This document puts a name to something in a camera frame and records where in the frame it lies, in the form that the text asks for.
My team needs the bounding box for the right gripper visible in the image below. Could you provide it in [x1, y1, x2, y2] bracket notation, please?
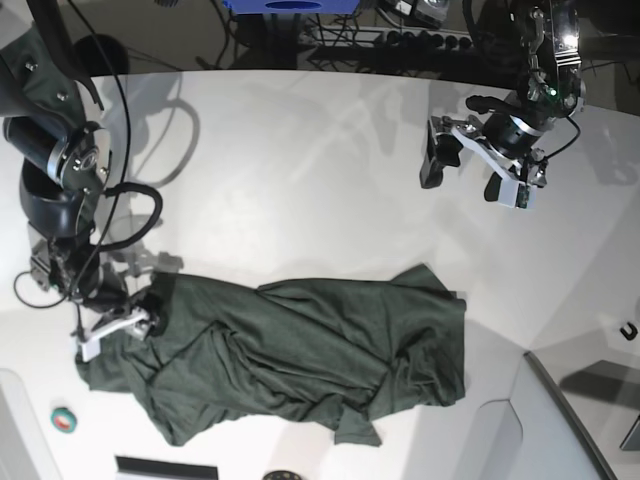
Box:
[29, 249, 183, 339]

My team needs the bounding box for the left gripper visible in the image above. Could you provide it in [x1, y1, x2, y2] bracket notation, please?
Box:
[419, 97, 550, 203]

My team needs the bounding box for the dark green t-shirt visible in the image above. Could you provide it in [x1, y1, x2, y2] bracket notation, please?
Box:
[76, 265, 466, 446]

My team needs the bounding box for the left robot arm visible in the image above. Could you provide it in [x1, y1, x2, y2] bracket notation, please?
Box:
[419, 1, 584, 209]

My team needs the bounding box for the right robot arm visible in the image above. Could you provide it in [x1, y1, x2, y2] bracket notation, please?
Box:
[1, 26, 166, 347]

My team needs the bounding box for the green red tape roll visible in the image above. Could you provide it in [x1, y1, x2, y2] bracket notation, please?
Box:
[50, 407, 77, 434]

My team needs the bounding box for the grey power strip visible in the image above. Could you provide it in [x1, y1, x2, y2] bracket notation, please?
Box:
[299, 26, 473, 52]

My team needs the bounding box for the black U-shaped hook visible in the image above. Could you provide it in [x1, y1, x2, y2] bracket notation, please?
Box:
[619, 322, 639, 341]

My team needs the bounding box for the small black round object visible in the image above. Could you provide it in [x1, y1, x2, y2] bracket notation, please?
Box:
[263, 470, 303, 480]

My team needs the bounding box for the blue plastic bin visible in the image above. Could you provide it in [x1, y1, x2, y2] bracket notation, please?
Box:
[223, 0, 359, 15]

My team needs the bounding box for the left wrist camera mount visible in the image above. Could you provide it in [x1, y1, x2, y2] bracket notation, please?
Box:
[497, 179, 537, 210]

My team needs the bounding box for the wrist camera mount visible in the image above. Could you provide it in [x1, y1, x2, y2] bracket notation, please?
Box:
[76, 335, 103, 363]
[497, 179, 537, 210]

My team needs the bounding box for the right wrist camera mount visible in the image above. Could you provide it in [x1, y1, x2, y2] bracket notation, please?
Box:
[76, 335, 103, 363]

